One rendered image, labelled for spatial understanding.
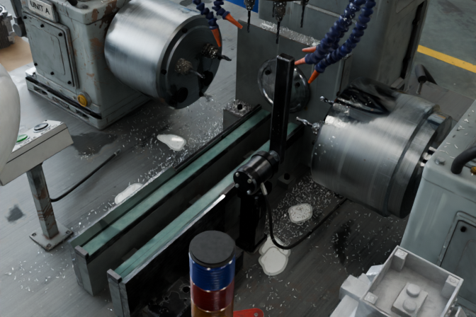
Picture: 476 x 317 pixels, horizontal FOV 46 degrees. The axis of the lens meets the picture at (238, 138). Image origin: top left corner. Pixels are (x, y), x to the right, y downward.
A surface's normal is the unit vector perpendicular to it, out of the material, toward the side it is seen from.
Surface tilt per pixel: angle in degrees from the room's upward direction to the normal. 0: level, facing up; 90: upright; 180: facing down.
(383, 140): 43
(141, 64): 77
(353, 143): 58
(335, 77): 90
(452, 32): 0
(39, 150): 69
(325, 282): 0
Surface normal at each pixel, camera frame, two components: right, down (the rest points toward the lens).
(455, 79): 0.03, -0.78
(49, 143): 0.75, 0.10
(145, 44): -0.48, -0.06
